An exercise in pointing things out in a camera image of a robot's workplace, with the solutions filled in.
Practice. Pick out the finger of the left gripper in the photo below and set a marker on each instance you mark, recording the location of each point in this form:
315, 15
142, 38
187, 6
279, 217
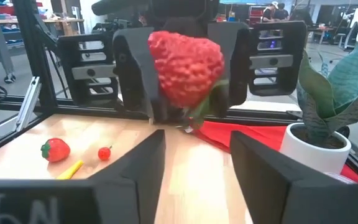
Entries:
238, 62
132, 71

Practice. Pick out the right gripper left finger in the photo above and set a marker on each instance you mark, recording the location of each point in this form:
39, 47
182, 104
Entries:
73, 202

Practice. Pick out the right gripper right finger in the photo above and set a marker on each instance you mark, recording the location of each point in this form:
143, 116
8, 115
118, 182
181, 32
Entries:
306, 202

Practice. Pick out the bumpy red toy strawberry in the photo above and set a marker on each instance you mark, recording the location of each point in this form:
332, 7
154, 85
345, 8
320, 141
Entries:
185, 68

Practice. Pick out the red toy cherry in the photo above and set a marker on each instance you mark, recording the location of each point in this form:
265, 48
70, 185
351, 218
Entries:
104, 153

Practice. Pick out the green plant in white pot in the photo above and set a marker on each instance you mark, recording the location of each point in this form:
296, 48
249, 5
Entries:
309, 152

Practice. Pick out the red tool cabinet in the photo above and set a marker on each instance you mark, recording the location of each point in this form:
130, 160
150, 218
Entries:
256, 14

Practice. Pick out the red strawberry toy green cap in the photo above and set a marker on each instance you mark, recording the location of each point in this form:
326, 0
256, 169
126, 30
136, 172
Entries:
56, 151

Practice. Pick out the person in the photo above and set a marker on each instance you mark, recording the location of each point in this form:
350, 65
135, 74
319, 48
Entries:
281, 13
267, 13

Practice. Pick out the silver aluminium extrusion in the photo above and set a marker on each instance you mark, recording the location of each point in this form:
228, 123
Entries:
26, 105

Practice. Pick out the red cloth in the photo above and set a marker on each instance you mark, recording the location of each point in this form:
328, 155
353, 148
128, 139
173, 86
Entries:
253, 133

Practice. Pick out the wooden background table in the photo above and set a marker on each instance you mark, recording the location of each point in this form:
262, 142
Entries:
0, 49

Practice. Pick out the black office chair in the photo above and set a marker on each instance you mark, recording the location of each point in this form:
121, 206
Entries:
350, 35

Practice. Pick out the black aluminium rig frame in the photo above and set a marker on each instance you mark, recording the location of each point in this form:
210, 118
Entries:
33, 46

